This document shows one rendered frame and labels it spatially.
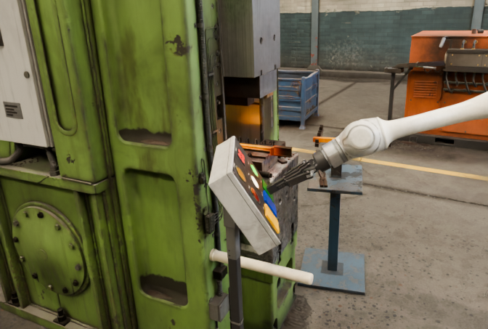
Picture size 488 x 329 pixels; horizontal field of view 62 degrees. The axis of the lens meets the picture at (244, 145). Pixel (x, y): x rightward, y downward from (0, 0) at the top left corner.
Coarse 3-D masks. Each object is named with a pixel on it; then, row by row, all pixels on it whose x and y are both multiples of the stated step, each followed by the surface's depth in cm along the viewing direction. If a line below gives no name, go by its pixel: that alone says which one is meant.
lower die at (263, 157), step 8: (248, 144) 201; (256, 144) 201; (248, 152) 191; (256, 152) 190; (264, 152) 189; (256, 160) 183; (264, 160) 183; (272, 160) 192; (256, 168) 182; (264, 168) 184
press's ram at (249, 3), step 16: (224, 0) 158; (240, 0) 155; (256, 0) 157; (272, 0) 171; (224, 16) 160; (240, 16) 158; (256, 16) 158; (272, 16) 173; (224, 32) 162; (240, 32) 160; (256, 32) 160; (272, 32) 175; (224, 48) 165; (240, 48) 162; (256, 48) 162; (272, 48) 177; (224, 64) 167; (240, 64) 164; (256, 64) 163; (272, 64) 179
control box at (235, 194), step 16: (224, 144) 143; (224, 160) 127; (240, 160) 132; (224, 176) 115; (240, 176) 119; (256, 176) 141; (224, 192) 116; (240, 192) 116; (256, 192) 128; (240, 208) 118; (256, 208) 118; (240, 224) 120; (256, 224) 120; (256, 240) 121; (272, 240) 121
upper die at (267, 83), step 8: (272, 72) 180; (224, 80) 175; (232, 80) 173; (240, 80) 172; (248, 80) 170; (256, 80) 168; (264, 80) 173; (272, 80) 181; (224, 88) 176; (232, 88) 174; (240, 88) 173; (248, 88) 171; (256, 88) 170; (264, 88) 174; (272, 88) 182; (224, 96) 178; (232, 96) 176; (240, 96) 174; (248, 96) 172; (256, 96) 171
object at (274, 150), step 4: (240, 144) 196; (244, 144) 196; (252, 148) 192; (256, 148) 191; (260, 148) 191; (264, 148) 190; (268, 148) 189; (272, 148) 187; (276, 148) 188; (280, 148) 186; (284, 148) 185; (288, 148) 185; (272, 152) 187; (276, 152) 189; (280, 152) 188; (284, 152) 187; (288, 152) 186; (280, 156) 188; (284, 156) 187; (288, 156) 186
